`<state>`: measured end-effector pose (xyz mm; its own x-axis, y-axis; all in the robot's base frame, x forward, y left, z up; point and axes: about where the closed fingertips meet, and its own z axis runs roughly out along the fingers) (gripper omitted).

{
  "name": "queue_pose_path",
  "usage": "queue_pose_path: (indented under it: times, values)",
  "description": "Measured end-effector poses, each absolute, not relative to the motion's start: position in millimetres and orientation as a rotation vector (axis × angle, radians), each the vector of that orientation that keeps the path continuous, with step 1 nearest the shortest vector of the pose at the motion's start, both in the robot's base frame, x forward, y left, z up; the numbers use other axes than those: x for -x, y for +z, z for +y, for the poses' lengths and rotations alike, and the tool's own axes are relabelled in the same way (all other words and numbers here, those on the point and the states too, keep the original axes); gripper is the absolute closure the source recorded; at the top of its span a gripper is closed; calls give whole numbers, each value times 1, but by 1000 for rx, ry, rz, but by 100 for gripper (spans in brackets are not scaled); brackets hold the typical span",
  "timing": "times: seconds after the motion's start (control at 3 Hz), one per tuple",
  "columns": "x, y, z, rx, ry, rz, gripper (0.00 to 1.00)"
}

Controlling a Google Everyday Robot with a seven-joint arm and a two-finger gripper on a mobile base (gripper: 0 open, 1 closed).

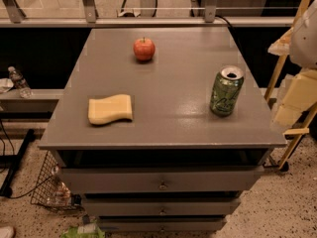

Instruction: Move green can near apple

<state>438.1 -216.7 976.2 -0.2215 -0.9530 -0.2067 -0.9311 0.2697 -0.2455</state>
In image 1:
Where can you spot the green wipes package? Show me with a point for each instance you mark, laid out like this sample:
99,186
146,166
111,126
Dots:
90,230

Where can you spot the wire mesh basket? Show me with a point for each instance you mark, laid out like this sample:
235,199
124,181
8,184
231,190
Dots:
50,192

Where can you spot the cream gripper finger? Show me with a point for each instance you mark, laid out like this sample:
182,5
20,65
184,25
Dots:
297,94
281,46

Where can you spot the black stand with cables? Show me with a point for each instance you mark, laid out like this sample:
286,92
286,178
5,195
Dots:
12,163

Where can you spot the metal window rail frame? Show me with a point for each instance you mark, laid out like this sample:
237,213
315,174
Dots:
106,13

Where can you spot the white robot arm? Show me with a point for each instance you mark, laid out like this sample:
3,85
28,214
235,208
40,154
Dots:
303,46

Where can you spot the green soda can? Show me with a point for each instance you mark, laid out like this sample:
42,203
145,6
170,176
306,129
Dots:
226,89

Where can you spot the grey drawer cabinet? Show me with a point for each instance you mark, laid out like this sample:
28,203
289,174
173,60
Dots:
175,166

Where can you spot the red apple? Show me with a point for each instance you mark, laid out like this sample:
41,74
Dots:
144,49

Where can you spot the clear plastic water bottle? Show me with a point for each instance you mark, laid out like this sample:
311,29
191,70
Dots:
20,82

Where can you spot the yellow sponge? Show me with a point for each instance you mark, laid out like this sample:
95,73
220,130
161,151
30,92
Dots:
110,109

